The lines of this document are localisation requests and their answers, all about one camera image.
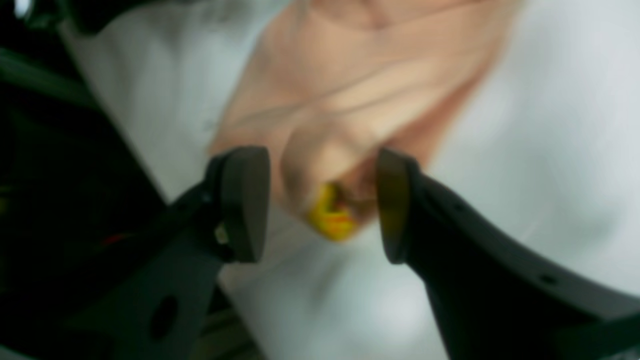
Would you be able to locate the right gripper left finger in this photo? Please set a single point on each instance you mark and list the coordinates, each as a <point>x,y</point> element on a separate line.
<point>148,295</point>

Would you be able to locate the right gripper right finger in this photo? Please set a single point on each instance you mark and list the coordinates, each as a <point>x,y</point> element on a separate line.
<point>492,298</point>

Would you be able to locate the peach T-shirt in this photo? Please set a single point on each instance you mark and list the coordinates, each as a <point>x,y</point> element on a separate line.
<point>330,82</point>

